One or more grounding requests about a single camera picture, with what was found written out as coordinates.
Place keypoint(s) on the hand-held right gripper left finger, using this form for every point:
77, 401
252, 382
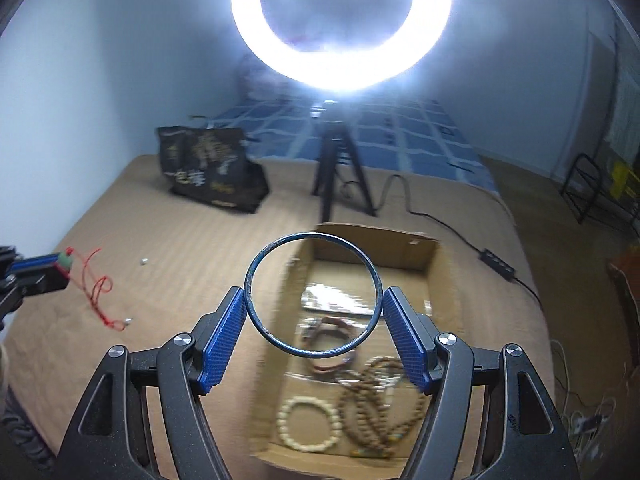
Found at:
222, 345

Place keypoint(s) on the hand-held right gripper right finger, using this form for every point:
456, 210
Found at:
405, 340

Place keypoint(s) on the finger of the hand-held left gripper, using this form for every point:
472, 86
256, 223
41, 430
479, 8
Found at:
45, 280
35, 262

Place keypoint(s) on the cardboard box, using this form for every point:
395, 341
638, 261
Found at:
400, 250

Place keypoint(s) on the blue bangle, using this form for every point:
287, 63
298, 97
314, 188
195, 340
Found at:
312, 234

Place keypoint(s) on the dark cloth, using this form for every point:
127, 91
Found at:
20, 430

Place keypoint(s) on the black printed bag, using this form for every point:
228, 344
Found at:
210, 175

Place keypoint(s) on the black tripod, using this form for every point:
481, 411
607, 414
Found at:
332, 160

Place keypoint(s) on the blue patterned bedsheet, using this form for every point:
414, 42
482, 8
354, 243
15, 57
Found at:
425, 135

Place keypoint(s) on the orange cloth-covered box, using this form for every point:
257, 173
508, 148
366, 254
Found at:
627, 285

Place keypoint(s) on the black clothes rack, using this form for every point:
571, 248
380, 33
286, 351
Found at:
569, 175

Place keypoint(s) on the yellow box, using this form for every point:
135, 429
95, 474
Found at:
625, 180

